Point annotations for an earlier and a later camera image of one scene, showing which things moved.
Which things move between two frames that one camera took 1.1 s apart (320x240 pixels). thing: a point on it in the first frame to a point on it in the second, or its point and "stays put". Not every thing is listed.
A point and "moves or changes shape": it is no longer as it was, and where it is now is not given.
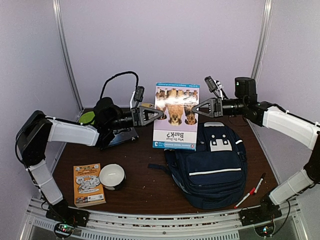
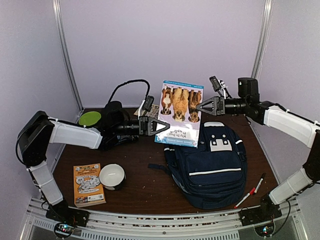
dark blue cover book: [122, 135] stays put
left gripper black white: [138, 112] to [146, 126]
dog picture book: [177, 128] moves or changes shape
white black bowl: [112, 176] stays put
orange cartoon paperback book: [88, 189] stays put
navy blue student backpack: [215, 175] stays put
